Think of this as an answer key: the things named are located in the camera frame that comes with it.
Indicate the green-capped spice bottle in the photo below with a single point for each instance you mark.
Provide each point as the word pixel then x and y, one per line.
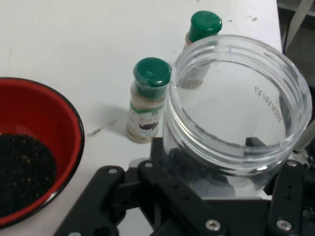
pixel 204 24
pixel 147 105

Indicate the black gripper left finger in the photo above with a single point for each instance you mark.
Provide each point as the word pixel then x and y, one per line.
pixel 105 186

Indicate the clear plastic jar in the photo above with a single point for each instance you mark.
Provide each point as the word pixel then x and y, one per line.
pixel 246 103

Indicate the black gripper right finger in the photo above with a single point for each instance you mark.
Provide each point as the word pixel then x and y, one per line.
pixel 290 196

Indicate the red bowl black rim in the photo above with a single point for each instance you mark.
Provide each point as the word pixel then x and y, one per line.
pixel 49 110

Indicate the black seed pile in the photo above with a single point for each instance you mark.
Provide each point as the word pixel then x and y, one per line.
pixel 22 172

